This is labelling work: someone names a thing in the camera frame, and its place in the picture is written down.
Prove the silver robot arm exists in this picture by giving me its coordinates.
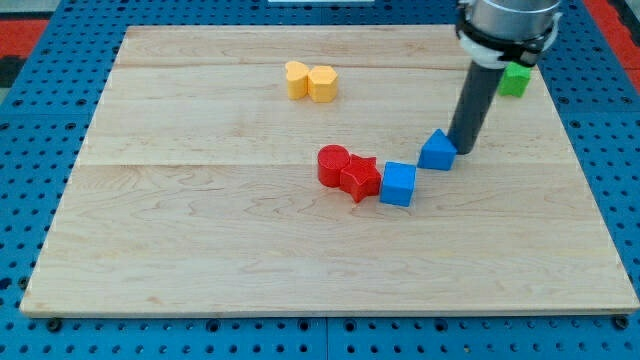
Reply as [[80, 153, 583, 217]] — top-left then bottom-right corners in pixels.
[[455, 0, 562, 70]]

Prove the red star block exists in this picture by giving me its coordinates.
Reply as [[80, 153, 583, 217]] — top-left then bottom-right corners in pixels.
[[340, 154, 382, 203]]

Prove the yellow hexagon block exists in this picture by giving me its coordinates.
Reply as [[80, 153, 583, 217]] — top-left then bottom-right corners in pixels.
[[307, 66, 338, 103]]

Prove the green star block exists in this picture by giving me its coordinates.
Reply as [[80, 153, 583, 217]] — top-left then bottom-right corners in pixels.
[[498, 62, 531, 98]]

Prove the red cylinder block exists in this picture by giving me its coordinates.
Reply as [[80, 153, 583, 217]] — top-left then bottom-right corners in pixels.
[[317, 144, 350, 187]]

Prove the blue cube block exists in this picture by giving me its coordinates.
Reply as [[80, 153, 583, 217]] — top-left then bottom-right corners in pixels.
[[379, 161, 416, 207]]

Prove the light wooden board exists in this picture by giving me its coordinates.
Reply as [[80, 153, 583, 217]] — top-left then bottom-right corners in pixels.
[[21, 25, 639, 318]]

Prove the yellow heart block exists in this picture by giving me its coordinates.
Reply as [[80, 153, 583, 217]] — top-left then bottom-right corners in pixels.
[[285, 61, 309, 100]]

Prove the blue triangle block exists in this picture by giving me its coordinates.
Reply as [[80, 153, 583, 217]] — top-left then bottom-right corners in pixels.
[[417, 129, 457, 171]]

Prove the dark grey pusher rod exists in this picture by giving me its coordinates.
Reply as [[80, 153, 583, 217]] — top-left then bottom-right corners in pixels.
[[447, 61, 504, 155]]

